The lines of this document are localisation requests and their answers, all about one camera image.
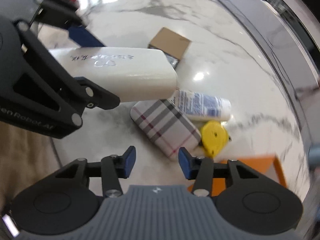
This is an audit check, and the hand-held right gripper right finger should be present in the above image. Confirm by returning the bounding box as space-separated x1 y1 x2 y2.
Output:
178 147 263 197

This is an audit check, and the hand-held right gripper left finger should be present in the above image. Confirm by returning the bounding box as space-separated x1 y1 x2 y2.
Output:
54 146 137 198

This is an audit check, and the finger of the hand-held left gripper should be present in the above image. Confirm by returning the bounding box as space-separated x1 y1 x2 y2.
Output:
12 23 121 131
35 0 107 48

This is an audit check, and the long white case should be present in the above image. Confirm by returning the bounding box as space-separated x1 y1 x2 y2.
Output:
49 47 178 103

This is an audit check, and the yellow tape measure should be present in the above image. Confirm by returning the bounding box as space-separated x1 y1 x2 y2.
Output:
200 120 229 158

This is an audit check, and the plaid cloth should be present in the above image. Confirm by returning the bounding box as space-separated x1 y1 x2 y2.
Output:
130 99 202 159

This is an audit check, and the white printed tube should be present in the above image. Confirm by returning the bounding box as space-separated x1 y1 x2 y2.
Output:
171 89 231 121

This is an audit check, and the orange cardboard box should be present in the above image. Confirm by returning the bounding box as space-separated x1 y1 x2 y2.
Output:
186 156 288 193

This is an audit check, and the grey translucent small box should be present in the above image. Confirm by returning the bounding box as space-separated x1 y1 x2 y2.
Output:
147 44 181 71

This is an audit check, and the olive green small box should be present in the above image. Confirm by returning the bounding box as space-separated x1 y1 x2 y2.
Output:
149 27 192 58

